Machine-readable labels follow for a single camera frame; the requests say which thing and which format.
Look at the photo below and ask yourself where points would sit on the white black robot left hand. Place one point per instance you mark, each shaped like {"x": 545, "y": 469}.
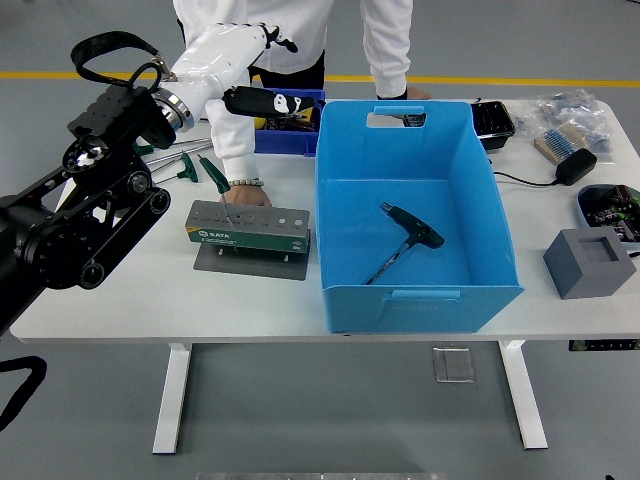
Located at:
{"x": 215, "y": 60}

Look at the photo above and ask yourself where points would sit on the person's left hand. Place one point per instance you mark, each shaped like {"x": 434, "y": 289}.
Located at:
{"x": 417, "y": 93}

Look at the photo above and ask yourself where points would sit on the person's right hand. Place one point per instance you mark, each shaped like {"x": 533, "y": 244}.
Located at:
{"x": 247, "y": 197}

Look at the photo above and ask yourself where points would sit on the grey green hex key stand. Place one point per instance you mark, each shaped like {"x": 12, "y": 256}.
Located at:
{"x": 240, "y": 239}

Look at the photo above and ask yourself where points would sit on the large light blue folding box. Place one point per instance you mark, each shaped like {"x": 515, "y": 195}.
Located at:
{"x": 450, "y": 260}

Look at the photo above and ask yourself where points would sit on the person's left forearm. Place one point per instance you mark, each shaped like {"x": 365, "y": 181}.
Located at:
{"x": 390, "y": 60}

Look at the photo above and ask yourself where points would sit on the person's right forearm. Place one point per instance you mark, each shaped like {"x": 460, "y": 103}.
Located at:
{"x": 230, "y": 145}

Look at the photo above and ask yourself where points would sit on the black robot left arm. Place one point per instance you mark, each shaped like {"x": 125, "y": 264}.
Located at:
{"x": 75, "y": 240}

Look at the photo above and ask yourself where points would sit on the small black box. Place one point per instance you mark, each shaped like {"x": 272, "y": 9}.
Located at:
{"x": 415, "y": 120}

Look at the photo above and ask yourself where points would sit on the dark blue plastic bin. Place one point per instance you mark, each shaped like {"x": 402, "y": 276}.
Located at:
{"x": 285, "y": 145}

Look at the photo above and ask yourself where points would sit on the black plastic tray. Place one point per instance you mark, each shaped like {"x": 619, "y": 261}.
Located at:
{"x": 495, "y": 125}

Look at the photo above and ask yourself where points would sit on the person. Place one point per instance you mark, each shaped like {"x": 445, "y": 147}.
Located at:
{"x": 310, "y": 30}

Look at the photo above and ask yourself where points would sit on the white table leg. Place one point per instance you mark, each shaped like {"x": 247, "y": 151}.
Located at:
{"x": 172, "y": 395}
{"x": 525, "y": 395}

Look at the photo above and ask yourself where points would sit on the black table control panel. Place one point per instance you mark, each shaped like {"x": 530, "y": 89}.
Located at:
{"x": 603, "y": 345}

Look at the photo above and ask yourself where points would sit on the taped resistor bundle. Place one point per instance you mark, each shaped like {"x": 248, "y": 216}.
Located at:
{"x": 557, "y": 140}

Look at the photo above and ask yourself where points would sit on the clear plastic parts bag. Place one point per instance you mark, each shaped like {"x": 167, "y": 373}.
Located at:
{"x": 565, "y": 107}

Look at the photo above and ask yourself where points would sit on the black power adapter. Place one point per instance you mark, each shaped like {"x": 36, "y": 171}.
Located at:
{"x": 576, "y": 167}

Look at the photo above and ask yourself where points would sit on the silver floor hatch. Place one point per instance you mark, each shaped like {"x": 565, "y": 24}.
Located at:
{"x": 453, "y": 365}

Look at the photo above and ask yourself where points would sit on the grey block with square recess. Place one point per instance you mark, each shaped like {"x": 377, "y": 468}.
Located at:
{"x": 590, "y": 280}

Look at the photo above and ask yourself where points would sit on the grey blue parts tray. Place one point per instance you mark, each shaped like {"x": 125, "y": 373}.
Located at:
{"x": 585, "y": 212}

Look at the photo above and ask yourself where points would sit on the dark electronic parts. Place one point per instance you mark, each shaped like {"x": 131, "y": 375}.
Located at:
{"x": 612, "y": 207}

